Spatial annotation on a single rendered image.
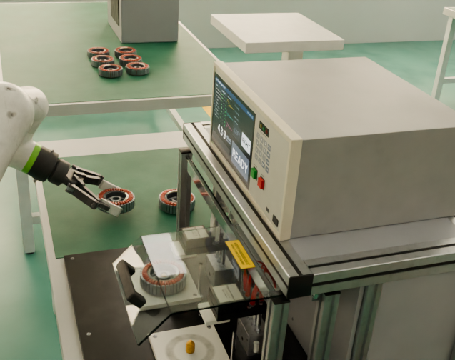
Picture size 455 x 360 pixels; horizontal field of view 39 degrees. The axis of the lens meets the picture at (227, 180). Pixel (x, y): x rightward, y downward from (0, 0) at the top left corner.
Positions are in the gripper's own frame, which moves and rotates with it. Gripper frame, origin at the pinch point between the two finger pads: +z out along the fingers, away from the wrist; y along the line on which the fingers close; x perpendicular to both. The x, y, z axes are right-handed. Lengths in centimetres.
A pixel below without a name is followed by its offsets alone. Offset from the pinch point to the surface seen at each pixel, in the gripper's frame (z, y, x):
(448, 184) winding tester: 37, 66, 67
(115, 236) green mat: 2.6, 12.9, -3.8
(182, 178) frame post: 6.1, 21.6, 24.9
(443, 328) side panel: 52, 75, 44
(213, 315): 15, 64, 18
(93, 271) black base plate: -2.6, 32.2, -4.9
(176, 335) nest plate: 14, 59, 6
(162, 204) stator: 13.1, 0.0, 5.8
